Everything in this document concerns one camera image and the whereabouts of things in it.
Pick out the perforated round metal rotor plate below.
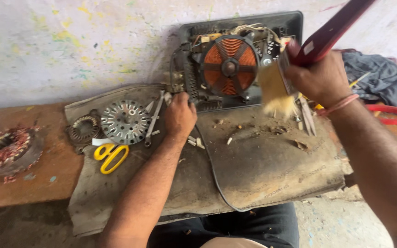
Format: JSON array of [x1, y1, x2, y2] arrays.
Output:
[[100, 99, 152, 145]]

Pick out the steel spanner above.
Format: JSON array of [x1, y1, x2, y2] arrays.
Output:
[[144, 90, 165, 148]]

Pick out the pink wrist thread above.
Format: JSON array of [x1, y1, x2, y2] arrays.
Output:
[[317, 94, 360, 117]]

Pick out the red handled pliers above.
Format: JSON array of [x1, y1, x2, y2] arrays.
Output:
[[364, 103, 397, 126]]

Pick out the copper wound motor stator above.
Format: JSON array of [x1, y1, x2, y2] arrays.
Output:
[[0, 126, 45, 183]]

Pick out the copper induction coil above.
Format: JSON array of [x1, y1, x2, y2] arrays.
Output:
[[201, 35, 260, 97]]

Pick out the person's left hand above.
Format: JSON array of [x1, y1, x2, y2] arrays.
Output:
[[164, 92, 198, 138]]

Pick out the dark blue cloth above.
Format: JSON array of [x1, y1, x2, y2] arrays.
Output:
[[341, 51, 397, 118]]

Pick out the grey sack mat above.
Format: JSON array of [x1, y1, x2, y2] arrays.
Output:
[[64, 84, 346, 237]]

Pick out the person's right hand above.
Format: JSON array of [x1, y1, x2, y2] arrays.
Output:
[[284, 42, 353, 108]]

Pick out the yellow handled screwdriver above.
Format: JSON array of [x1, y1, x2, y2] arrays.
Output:
[[349, 72, 371, 88]]

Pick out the black power cable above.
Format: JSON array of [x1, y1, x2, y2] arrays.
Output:
[[194, 124, 254, 213]]

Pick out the yellow handled scissors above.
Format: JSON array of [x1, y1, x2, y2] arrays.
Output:
[[93, 143, 130, 175]]

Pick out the black induction cooker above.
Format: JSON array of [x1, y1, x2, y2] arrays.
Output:
[[164, 11, 304, 113]]

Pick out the red handled paint brush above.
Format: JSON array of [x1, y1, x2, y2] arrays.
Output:
[[258, 0, 377, 119]]

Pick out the small motor stator ring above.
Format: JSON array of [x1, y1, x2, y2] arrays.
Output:
[[66, 110, 102, 154]]

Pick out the person's black trousers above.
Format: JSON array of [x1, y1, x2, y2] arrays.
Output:
[[147, 203, 300, 248]]

